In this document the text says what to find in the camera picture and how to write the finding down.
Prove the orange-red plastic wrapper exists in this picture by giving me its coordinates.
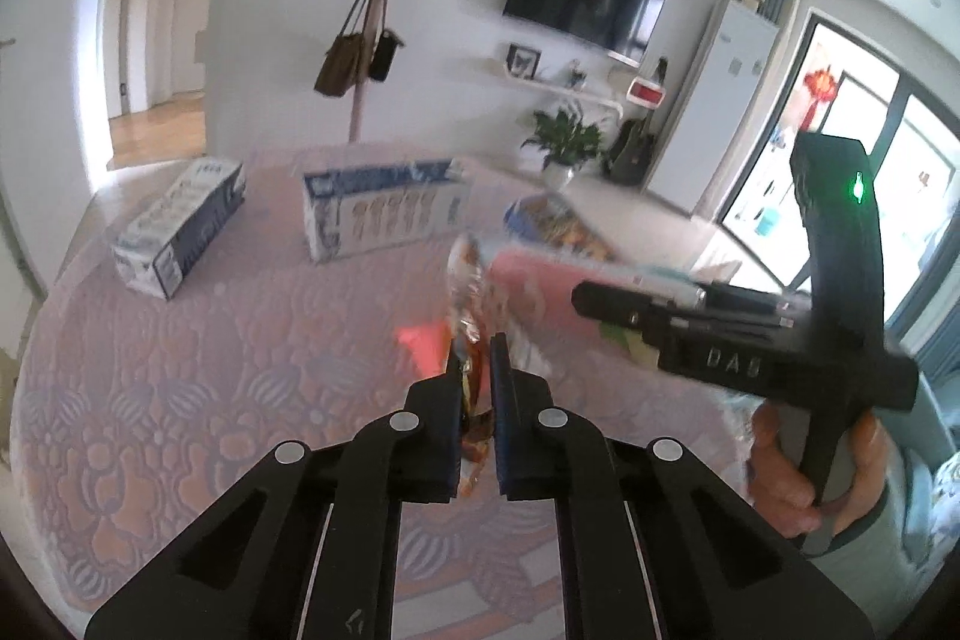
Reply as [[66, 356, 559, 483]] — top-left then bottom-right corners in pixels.
[[395, 323, 452, 380]]

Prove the framed butterfly picture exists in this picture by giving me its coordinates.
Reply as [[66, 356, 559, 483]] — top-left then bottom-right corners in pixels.
[[506, 42, 542, 80]]

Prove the brown tote bag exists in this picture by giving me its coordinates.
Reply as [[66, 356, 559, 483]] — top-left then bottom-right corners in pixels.
[[313, 0, 380, 100]]

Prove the white curved wall shelf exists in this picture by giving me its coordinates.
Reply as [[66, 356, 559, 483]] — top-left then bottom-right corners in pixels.
[[457, 56, 625, 116]]

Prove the red and white wall box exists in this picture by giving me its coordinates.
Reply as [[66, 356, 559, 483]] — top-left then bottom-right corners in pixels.
[[625, 76, 668, 107]]

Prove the person's right hand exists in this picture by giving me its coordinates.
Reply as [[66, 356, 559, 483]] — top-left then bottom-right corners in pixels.
[[748, 400, 890, 540]]

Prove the red knot hanging ornament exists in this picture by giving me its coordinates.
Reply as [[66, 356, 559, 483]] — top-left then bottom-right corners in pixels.
[[796, 70, 838, 133]]

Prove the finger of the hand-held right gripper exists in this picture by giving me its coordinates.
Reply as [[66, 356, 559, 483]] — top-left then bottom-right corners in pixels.
[[571, 280, 812, 342]]

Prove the black guitar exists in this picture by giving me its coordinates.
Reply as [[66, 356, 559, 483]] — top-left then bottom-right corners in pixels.
[[604, 56, 670, 187]]

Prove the colourful printed snack packet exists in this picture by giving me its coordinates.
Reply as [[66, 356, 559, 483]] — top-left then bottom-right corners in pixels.
[[504, 194, 620, 262]]

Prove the small black bag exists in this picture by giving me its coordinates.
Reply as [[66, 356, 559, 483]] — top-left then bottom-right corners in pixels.
[[367, 29, 404, 82]]

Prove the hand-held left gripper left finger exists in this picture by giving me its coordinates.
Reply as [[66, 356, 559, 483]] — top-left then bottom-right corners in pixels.
[[84, 334, 466, 640]]

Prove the green potted plant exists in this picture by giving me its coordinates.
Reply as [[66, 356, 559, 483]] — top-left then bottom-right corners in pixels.
[[520, 104, 608, 189]]

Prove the dark-framed glass sliding door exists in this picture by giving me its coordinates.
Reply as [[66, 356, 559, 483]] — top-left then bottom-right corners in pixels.
[[716, 10, 960, 341]]

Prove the white and blue carton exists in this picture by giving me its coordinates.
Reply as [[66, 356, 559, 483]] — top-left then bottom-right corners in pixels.
[[112, 158, 248, 300], [302, 158, 473, 264]]

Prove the person's right forearm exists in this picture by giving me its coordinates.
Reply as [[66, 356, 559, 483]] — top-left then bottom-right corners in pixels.
[[806, 452, 960, 640]]

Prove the colourful snack wrapper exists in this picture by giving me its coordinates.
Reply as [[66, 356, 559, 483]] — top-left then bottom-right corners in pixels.
[[447, 233, 512, 498]]

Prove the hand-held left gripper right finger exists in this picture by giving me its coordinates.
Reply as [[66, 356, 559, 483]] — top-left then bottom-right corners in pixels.
[[489, 332, 877, 640]]

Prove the white standing air conditioner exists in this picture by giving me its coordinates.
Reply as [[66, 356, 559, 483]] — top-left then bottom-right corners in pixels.
[[646, 0, 781, 215]]

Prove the pink printed packet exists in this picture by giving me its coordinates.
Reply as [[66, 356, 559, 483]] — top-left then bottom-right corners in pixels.
[[484, 239, 743, 365]]

